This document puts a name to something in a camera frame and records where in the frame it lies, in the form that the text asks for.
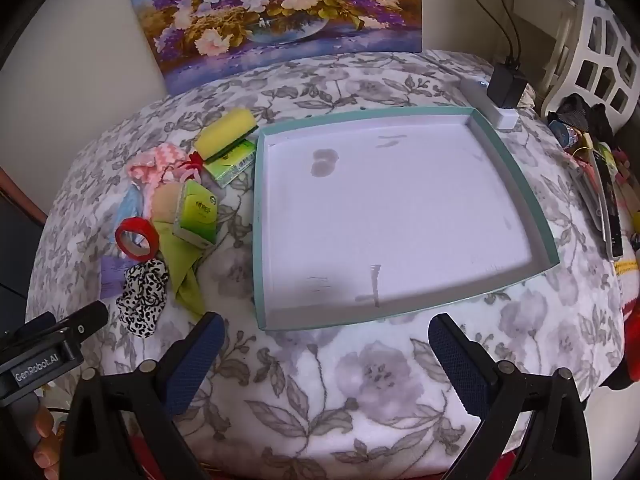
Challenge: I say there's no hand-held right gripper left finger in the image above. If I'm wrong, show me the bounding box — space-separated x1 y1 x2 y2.
59 311 227 480

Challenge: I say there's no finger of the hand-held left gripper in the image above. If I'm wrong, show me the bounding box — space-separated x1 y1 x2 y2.
52 301 109 346
2 311 57 343

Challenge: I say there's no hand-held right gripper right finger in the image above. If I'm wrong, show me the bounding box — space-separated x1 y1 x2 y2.
427 313 593 480

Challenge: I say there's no purple card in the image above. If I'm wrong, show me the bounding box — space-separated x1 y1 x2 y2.
100 255 132 300

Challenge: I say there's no black white scrunchie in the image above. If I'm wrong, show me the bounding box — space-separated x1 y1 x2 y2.
116 259 171 338

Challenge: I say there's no green cloth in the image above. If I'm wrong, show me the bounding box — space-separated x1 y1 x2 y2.
152 217 208 317

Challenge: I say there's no blue face mask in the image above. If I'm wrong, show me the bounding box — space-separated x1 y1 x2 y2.
103 186 146 241

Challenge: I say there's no beige round puff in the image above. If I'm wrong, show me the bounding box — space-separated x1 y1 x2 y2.
150 183 187 223

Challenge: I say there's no thick green tissue packet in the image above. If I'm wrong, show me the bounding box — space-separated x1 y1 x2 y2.
172 180 219 248

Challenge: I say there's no teal shallow box tray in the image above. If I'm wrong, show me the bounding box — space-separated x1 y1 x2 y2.
251 106 560 332

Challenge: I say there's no pink white knitted cloth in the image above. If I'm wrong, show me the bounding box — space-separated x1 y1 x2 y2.
126 143 188 196

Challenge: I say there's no red pink hair tie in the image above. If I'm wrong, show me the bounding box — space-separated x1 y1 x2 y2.
172 152 206 186

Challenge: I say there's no yellow sponge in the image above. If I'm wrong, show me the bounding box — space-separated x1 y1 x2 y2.
194 108 259 161

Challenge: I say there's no person's left hand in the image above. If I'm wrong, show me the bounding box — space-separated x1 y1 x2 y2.
31 402 63 480

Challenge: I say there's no red tape roll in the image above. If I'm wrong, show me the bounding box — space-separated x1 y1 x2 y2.
115 217 161 262

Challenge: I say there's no grey floral blanket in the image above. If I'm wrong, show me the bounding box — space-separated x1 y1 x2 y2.
25 50 626 480

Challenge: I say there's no brown wooden furniture edge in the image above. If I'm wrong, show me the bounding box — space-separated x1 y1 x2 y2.
0 167 48 226

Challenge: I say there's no red cloth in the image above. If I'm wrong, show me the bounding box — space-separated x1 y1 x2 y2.
600 285 640 391

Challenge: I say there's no grey remote control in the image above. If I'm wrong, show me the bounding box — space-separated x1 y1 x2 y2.
570 165 608 246

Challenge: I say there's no black remote control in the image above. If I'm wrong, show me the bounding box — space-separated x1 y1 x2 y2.
590 150 626 261

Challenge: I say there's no white power strip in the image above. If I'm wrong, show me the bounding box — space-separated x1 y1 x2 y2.
460 77 519 131

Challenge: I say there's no black power adapter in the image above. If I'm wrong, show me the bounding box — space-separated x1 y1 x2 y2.
487 61 529 110

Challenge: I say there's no black cloth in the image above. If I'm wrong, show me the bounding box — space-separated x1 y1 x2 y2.
550 94 621 146

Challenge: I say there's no white slatted furniture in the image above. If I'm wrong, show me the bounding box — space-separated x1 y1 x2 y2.
505 0 583 106

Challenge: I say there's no flower painting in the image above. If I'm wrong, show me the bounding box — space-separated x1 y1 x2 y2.
125 0 423 96

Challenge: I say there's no white lattice chair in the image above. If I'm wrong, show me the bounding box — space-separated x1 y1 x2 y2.
542 0 640 128

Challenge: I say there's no black cable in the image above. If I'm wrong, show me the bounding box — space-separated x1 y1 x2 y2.
452 0 515 64
487 0 522 64

